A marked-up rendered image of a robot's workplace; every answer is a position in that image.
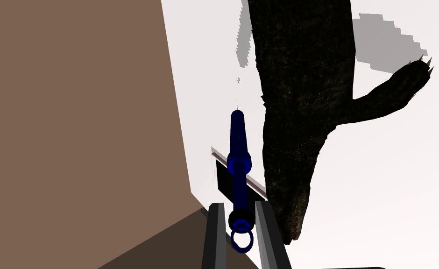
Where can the blue syringe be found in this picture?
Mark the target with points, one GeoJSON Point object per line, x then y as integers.
{"type": "Point", "coordinates": [239, 168]}

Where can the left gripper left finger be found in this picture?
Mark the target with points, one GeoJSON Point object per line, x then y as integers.
{"type": "Point", "coordinates": [215, 239]}

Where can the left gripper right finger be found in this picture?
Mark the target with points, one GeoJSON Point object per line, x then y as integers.
{"type": "Point", "coordinates": [270, 239]}

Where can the dark crocodile toy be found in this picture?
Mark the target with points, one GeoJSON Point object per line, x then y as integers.
{"type": "Point", "coordinates": [301, 93]}

